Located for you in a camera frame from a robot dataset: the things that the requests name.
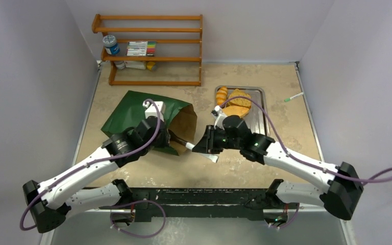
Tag silver metal tongs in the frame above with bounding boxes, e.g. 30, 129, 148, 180
168, 130, 219, 163

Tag seeded fake bread slice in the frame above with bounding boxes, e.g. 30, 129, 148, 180
227, 89, 252, 109

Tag green brown paper bag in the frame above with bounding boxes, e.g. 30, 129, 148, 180
101, 90, 198, 142

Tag orange fake bread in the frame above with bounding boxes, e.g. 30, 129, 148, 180
215, 86, 228, 106

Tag triangular orange fake pastry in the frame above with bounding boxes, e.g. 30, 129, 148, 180
222, 106, 250, 118

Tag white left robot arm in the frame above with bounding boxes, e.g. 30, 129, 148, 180
19, 116, 170, 233

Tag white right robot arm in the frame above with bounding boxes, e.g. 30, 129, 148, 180
191, 115, 363, 221

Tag silver metal tray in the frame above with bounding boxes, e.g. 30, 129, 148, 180
225, 85, 270, 135

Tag green white marker pen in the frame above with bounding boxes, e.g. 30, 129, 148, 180
284, 92, 304, 103

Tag white small box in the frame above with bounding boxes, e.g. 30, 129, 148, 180
124, 61, 146, 70

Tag yellow small bottle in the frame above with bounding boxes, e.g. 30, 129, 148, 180
146, 61, 157, 71

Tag small grey jar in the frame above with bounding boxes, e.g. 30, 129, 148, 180
113, 61, 126, 69

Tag orange wooden shelf rack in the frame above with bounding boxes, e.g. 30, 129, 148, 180
91, 14, 203, 86

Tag pack of coloured markers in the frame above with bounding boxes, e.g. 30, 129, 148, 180
126, 41, 157, 57

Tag blue white jar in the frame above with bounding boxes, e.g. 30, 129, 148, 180
102, 35, 120, 55

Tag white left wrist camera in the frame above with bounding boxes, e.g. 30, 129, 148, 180
143, 101, 166, 121

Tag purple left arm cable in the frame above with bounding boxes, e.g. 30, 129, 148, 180
19, 99, 162, 232

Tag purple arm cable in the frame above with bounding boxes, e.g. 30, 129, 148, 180
216, 96, 392, 185
19, 99, 162, 232

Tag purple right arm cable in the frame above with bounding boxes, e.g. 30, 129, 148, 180
216, 96, 392, 185

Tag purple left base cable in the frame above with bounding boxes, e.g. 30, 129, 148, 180
109, 199, 166, 239

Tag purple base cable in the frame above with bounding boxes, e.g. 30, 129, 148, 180
109, 199, 166, 239
267, 203, 301, 231

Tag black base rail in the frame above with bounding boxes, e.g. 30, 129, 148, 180
110, 187, 297, 226

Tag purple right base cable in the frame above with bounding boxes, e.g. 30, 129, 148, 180
267, 203, 301, 231

